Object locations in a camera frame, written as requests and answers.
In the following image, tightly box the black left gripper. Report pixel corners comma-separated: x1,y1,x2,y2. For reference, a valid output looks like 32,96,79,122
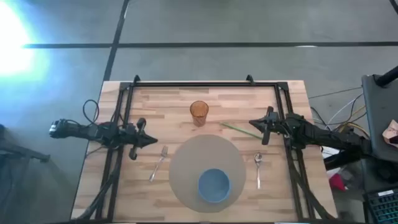
123,117,159,161

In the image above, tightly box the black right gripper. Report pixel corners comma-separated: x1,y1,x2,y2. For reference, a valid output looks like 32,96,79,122
248,106,285,146

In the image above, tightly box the green plastic straw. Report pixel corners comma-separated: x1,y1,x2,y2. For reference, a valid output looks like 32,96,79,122
220,122,264,140

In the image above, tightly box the silver metal fork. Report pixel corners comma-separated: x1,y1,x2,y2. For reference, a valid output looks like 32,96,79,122
149,145,169,183

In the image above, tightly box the silver metal spoon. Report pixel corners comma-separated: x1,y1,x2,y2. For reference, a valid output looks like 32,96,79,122
254,151,264,190

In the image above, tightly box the orange translucent plastic cup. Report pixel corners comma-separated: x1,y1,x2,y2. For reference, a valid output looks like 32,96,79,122
189,100,210,128

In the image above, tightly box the blue bowl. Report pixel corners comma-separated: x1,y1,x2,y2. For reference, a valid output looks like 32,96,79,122
198,168,232,205

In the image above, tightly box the grey round plate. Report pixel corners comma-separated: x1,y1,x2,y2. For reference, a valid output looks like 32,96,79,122
169,134,247,214

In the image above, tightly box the white box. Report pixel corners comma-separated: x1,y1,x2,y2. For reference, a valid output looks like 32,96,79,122
322,146,342,159

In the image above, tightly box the red object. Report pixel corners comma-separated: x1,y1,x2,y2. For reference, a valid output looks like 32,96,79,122
328,173,348,191

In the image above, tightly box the grey cart top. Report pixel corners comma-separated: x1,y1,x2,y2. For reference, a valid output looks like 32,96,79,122
361,73,398,162

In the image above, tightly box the black tripod stand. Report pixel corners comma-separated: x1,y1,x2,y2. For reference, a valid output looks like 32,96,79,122
0,124,50,224

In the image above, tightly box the crumpled brown paper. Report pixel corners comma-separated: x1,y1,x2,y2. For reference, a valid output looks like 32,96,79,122
381,119,398,149

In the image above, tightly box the black pole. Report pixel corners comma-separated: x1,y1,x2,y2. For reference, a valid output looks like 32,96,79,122
374,65,398,88

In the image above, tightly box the black crate with blue contents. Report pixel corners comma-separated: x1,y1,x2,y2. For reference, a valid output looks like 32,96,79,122
362,186,398,224

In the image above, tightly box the black aluminium table frame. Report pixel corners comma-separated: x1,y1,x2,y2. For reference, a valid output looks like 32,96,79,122
76,80,336,222

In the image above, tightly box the yellow cable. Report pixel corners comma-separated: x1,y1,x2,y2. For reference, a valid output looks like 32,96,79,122
337,105,371,138

